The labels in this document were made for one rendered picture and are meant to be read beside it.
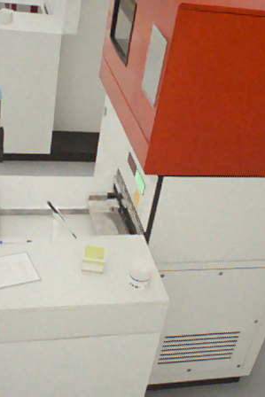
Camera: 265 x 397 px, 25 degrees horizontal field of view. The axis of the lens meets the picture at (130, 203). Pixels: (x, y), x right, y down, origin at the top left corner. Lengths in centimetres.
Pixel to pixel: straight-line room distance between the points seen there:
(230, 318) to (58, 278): 99
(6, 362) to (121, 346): 38
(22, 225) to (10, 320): 61
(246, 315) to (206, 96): 113
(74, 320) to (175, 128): 71
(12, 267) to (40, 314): 20
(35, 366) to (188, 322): 81
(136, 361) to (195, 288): 48
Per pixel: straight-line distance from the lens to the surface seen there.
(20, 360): 205
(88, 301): 192
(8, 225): 242
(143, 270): 192
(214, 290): 255
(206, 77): 196
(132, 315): 199
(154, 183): 211
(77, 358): 209
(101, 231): 234
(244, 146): 214
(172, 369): 285
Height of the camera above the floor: 229
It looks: 34 degrees down
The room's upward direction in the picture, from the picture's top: 11 degrees clockwise
